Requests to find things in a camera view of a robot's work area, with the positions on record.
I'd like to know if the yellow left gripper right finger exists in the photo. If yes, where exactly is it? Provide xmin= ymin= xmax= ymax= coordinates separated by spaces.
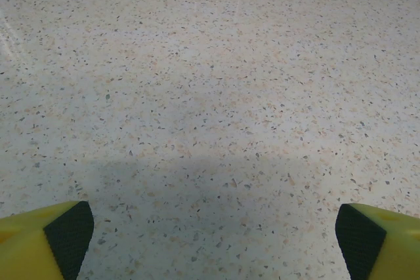
xmin=335 ymin=203 xmax=420 ymax=280

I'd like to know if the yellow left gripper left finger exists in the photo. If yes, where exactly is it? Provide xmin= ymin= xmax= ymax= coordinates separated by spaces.
xmin=0 ymin=200 xmax=95 ymax=280

